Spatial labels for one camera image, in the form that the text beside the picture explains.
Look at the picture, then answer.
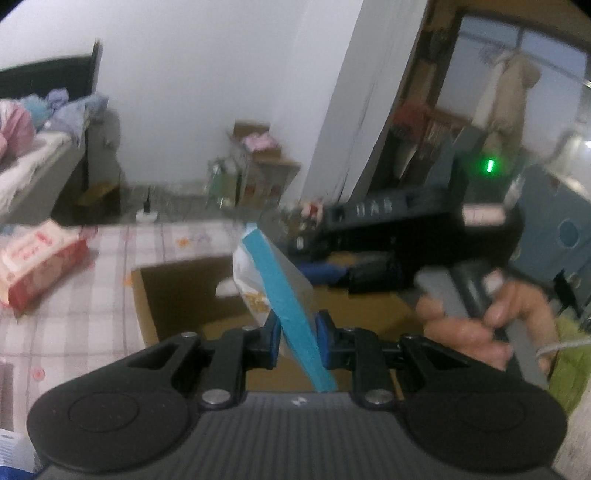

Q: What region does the brown cardboard box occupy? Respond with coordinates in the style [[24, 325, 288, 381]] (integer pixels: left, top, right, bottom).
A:
[[130, 252, 445, 395]]

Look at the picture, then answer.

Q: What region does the red wet wipes pack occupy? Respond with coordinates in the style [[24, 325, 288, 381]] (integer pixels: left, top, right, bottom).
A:
[[1, 220, 89, 311]]

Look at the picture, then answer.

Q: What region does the pink grey quilt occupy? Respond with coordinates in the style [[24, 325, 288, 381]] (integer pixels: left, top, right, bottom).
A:
[[0, 99, 36, 159]]

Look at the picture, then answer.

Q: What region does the person right hand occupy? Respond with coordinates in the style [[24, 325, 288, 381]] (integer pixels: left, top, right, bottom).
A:
[[416, 281, 559, 370]]

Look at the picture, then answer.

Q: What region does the teal sponge pack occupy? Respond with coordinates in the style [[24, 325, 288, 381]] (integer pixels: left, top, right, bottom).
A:
[[232, 223, 338, 392]]

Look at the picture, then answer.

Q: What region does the small cardboard box with clothes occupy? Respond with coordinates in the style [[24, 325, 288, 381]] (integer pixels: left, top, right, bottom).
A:
[[231, 120, 283, 157]]

